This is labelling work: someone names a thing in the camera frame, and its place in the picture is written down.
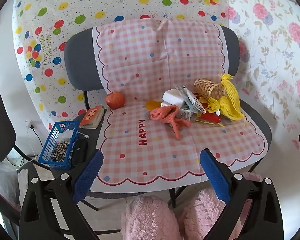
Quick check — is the black pouch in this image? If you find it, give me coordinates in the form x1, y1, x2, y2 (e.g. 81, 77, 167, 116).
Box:
72, 137, 89, 167

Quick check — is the red apple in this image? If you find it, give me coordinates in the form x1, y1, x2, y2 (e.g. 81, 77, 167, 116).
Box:
105, 92, 126, 110

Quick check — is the orange cover book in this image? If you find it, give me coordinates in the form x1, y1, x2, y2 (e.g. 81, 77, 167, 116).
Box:
79, 105, 105, 129

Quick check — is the white milk carton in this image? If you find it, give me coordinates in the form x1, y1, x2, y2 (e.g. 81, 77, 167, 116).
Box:
161, 101, 198, 120

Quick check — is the white crumpled tissue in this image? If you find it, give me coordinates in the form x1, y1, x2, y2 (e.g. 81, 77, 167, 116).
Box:
57, 129, 74, 143

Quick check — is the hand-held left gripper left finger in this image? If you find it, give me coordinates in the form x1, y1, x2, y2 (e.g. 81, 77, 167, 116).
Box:
19, 149, 120, 240

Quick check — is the red wrapper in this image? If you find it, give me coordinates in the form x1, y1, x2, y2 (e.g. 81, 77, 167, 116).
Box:
195, 112, 222, 124

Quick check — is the black chair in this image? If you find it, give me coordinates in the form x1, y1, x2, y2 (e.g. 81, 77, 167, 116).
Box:
0, 88, 38, 165

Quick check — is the pink checked cloth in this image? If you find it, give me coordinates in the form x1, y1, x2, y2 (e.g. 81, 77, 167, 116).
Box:
92, 18, 268, 193

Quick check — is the blue plastic basket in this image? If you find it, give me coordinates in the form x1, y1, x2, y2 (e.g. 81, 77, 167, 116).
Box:
38, 121, 80, 170

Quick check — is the balloon print sheet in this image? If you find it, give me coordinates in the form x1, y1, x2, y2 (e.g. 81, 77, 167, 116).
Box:
12, 0, 230, 130

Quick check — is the white plastic bag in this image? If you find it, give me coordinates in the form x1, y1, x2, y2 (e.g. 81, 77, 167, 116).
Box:
0, 161, 23, 205

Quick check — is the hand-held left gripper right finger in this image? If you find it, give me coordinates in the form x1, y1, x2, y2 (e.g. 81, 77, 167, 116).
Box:
200, 148, 284, 240

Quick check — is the white foam block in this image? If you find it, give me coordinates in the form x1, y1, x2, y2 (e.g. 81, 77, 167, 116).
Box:
162, 89, 185, 105

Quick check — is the silver foil wrapper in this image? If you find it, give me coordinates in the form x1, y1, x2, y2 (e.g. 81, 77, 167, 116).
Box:
175, 85, 207, 113

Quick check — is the yellow foam net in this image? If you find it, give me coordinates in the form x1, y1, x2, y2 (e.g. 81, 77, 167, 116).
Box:
206, 74, 245, 120

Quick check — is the orange knitted cloth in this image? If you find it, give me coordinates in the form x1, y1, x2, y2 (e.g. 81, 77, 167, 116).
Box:
149, 105, 192, 140

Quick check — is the pile of sunflower seed shells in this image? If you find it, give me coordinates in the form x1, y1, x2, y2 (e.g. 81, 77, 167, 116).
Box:
52, 141, 74, 162

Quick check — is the grey padded chair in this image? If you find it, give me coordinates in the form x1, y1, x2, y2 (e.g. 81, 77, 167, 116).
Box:
64, 20, 272, 209

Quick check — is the orange peel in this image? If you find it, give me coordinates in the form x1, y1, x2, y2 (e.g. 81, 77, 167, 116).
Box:
145, 101, 163, 110

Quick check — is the floral print sheet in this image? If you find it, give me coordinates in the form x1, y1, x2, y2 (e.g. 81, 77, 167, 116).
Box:
225, 0, 300, 155

